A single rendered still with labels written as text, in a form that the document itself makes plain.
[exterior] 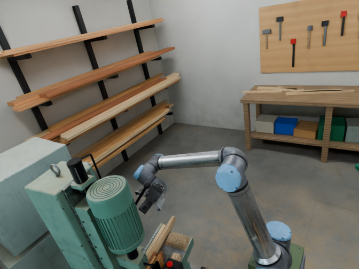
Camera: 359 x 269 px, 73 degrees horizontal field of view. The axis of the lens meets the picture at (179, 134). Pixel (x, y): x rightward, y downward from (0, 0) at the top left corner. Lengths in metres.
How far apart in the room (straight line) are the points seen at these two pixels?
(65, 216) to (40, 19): 2.70
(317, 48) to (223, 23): 1.37
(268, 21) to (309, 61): 0.78
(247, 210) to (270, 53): 2.99
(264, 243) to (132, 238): 0.64
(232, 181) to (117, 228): 0.53
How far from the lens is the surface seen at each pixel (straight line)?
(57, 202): 1.17
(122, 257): 1.38
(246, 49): 4.04
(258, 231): 1.32
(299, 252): 1.87
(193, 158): 1.36
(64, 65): 3.57
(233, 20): 4.05
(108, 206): 1.02
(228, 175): 1.10
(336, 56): 3.82
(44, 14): 3.55
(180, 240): 1.52
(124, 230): 1.12
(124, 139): 3.58
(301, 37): 3.81
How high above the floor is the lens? 2.09
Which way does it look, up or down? 26 degrees down
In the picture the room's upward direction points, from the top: 11 degrees counter-clockwise
